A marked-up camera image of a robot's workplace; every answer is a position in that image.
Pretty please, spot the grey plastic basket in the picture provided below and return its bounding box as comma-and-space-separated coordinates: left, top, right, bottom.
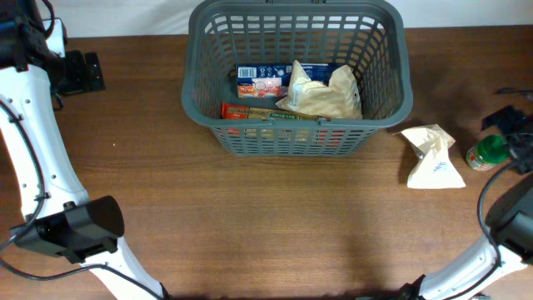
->
182, 0, 413, 157

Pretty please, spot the green-lidded jar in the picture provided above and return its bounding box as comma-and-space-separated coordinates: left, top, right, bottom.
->
466, 135, 509, 171

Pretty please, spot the blue and white carton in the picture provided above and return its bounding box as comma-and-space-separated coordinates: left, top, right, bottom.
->
236, 63, 340, 98

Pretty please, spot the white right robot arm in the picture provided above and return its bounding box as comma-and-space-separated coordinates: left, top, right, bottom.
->
396, 106, 532, 299

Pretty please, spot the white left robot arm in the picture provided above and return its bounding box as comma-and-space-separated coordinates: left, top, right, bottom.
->
1, 0, 168, 299

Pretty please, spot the beige paper bag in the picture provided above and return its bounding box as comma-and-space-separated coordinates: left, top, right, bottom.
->
399, 124, 466, 189

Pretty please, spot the red spaghetti packet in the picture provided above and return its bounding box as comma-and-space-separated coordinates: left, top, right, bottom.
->
222, 102, 330, 143

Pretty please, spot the clear bag of rice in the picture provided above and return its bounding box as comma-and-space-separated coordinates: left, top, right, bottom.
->
276, 60, 363, 119

